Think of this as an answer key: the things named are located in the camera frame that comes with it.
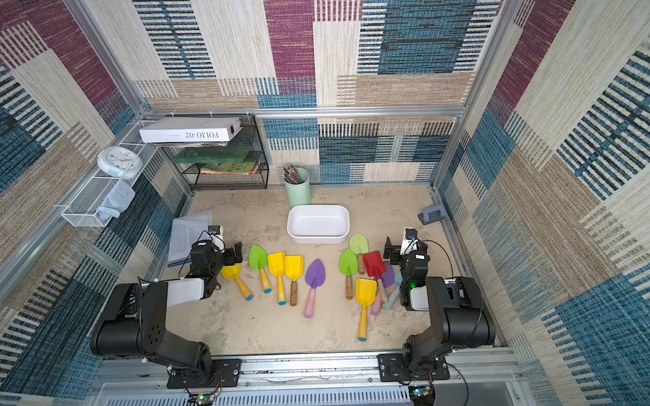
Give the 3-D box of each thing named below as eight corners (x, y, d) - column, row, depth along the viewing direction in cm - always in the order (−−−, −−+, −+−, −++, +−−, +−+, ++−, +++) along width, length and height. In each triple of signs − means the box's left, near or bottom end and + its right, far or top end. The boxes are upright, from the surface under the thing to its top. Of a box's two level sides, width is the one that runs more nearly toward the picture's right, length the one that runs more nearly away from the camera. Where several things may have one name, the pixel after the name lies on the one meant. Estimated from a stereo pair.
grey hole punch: (423, 225, 108) (425, 219, 105) (417, 216, 111) (419, 210, 108) (445, 219, 110) (448, 213, 107) (438, 210, 113) (441, 204, 110)
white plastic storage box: (287, 245, 103) (284, 236, 98) (290, 213, 113) (289, 204, 108) (350, 245, 103) (351, 236, 98) (348, 213, 113) (348, 204, 108)
